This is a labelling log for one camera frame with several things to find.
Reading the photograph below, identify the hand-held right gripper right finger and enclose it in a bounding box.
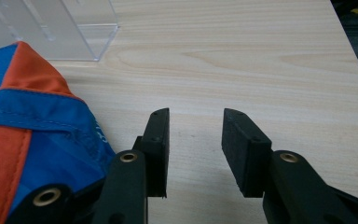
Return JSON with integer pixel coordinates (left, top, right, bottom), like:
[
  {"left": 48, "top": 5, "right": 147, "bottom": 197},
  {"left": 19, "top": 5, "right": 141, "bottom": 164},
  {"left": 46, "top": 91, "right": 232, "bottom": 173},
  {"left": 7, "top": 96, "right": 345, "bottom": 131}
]
[{"left": 221, "top": 107, "right": 273, "bottom": 199}]

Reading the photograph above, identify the blue and orange garment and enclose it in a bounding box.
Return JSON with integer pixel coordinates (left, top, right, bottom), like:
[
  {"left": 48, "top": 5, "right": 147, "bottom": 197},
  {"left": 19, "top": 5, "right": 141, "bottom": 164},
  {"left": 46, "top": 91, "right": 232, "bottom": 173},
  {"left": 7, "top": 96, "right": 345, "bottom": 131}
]
[{"left": 0, "top": 40, "right": 117, "bottom": 224}]

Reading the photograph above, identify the clear acrylic stand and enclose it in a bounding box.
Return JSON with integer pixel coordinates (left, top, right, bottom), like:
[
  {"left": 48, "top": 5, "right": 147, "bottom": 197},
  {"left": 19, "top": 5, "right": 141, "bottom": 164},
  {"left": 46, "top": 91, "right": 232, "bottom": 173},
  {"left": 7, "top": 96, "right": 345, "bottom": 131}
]
[{"left": 0, "top": 0, "right": 119, "bottom": 63}]

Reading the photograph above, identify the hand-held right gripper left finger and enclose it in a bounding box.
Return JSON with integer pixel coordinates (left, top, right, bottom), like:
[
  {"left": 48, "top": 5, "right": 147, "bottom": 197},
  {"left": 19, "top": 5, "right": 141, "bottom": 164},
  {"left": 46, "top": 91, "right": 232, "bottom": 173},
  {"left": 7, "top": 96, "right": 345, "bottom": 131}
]
[{"left": 131, "top": 107, "right": 171, "bottom": 199}]

